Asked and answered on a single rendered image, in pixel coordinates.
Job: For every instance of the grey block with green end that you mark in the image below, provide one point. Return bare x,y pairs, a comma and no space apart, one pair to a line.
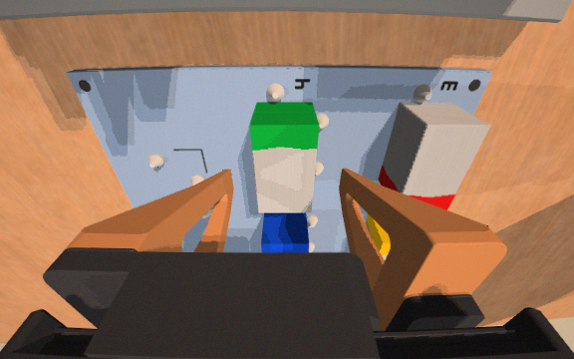
284,142

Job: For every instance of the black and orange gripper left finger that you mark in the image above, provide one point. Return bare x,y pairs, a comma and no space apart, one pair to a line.
160,225

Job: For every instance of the white block with yellow end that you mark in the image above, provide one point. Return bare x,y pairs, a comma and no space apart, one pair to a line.
379,236

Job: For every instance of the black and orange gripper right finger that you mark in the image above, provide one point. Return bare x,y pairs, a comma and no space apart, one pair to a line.
433,251

